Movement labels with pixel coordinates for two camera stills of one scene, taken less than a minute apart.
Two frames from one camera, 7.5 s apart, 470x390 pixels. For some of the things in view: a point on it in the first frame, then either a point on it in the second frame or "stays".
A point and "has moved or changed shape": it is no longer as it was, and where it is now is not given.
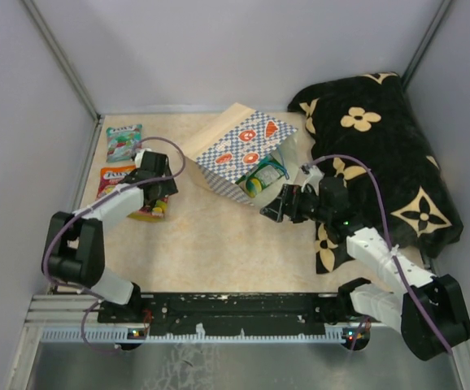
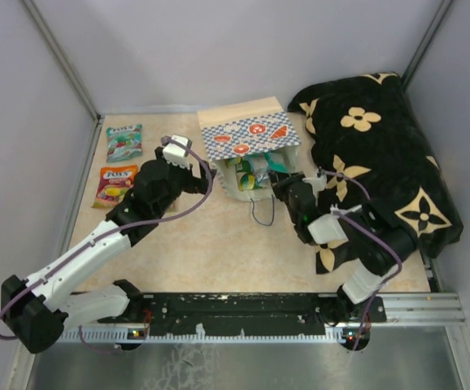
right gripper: x=288 y=205 → x=280 y=184
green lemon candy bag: x=263 y=175 → x=245 y=174
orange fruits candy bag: x=110 y=177 stays
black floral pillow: x=367 y=133 stays
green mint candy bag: x=123 y=142 stays
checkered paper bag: x=238 y=138 has moved or changed shape
